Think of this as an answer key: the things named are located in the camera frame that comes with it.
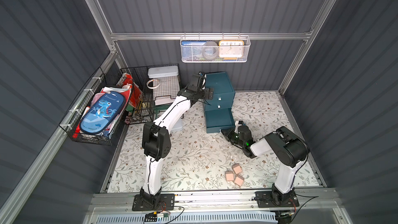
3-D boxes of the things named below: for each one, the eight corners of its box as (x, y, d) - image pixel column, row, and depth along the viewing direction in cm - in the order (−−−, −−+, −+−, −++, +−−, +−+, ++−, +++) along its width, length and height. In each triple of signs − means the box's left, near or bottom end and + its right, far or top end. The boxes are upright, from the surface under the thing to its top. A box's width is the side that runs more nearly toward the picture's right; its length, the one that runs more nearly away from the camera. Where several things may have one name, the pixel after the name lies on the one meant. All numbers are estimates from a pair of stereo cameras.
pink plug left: (225, 180, 82) (226, 179, 80) (225, 172, 84) (225, 170, 83) (233, 180, 82) (234, 179, 80) (232, 172, 84) (233, 170, 83)
